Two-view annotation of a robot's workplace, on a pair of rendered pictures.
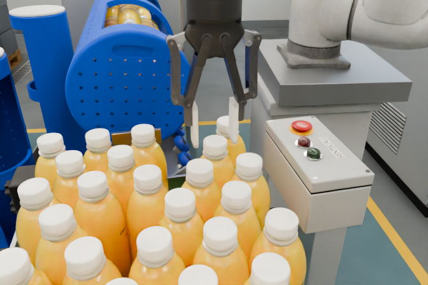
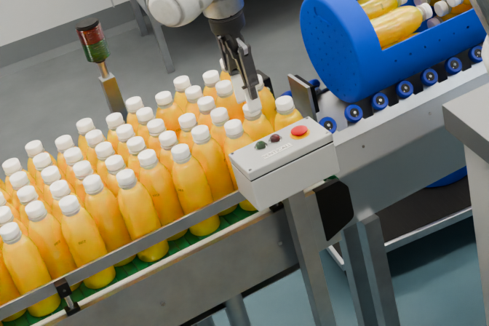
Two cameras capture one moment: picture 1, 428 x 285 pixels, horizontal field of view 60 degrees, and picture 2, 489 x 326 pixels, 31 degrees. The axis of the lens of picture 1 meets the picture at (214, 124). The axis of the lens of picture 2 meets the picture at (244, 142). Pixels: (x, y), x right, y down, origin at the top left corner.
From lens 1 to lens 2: 186 cm
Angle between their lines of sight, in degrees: 72
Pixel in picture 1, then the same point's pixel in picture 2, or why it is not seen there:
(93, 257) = (140, 115)
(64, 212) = (164, 96)
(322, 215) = (239, 183)
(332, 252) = not seen: outside the picture
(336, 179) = (235, 161)
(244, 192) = (197, 132)
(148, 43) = (329, 14)
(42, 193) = (178, 84)
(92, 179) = (192, 89)
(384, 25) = not seen: outside the picture
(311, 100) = (466, 140)
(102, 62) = (311, 16)
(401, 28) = not seen: outside the picture
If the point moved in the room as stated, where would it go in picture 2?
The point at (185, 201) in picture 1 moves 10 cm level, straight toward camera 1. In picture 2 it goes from (183, 119) to (141, 136)
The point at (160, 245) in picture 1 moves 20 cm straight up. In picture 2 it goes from (150, 125) to (124, 48)
